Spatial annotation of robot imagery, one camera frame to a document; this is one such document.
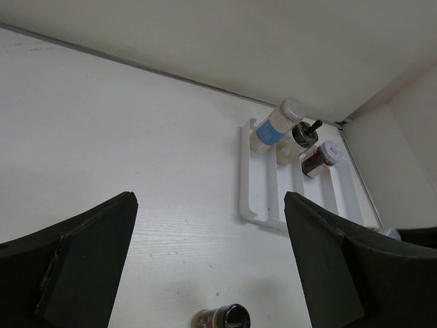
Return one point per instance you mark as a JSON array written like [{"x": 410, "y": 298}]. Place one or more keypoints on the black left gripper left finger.
[{"x": 68, "y": 274}]

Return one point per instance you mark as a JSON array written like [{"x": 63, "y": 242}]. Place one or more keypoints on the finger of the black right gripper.
[{"x": 426, "y": 237}]

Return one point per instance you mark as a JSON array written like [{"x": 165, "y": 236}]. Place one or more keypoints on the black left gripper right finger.
[{"x": 353, "y": 276}]

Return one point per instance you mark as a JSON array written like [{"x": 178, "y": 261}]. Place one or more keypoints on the small black cap pepper jar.
[{"x": 227, "y": 316}]

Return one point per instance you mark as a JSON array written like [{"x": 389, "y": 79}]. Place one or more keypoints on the white lid brown spice jar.
[{"x": 326, "y": 155}]

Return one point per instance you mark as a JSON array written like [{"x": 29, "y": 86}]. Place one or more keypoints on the black cap beige spice jar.
[{"x": 300, "y": 139}]

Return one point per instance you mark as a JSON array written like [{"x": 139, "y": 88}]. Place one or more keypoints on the tall blue label spice bottle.
[{"x": 277, "y": 124}]

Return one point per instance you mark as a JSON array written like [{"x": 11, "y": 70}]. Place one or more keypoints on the white plastic organizer tray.
[{"x": 263, "y": 185}]

